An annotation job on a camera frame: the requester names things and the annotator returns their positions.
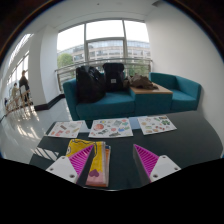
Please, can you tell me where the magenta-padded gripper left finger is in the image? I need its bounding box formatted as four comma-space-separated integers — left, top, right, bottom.
45, 144, 96, 184

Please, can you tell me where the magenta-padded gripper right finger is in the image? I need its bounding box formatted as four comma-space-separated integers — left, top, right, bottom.
132, 143, 182, 186

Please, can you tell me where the yellow orange printed towel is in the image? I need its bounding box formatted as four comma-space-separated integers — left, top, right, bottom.
65, 138, 112, 188

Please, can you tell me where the white sticker sheet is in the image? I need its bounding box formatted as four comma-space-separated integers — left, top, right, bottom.
137, 114, 178, 136
88, 117, 134, 139
47, 120, 84, 139

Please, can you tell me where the wooden sofa side table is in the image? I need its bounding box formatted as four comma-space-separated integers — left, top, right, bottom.
129, 83, 174, 96

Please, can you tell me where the teal sofa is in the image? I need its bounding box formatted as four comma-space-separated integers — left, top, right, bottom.
62, 72, 203, 122

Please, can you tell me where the group of wooden stools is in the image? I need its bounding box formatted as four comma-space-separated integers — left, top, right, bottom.
4, 84, 34, 113

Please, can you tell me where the large black backpack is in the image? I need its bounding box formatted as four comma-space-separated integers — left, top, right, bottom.
75, 65, 107, 104

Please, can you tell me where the brown jacket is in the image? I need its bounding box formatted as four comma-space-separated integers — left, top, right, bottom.
123, 73, 159, 91

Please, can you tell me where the person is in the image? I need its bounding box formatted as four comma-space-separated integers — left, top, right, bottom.
11, 82, 20, 105
18, 69, 31, 103

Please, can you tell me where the metal balcony railing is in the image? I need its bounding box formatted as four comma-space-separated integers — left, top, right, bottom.
54, 57, 153, 93

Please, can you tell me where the black backpack with white label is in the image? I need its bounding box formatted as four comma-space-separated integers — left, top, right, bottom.
102, 62, 126, 93

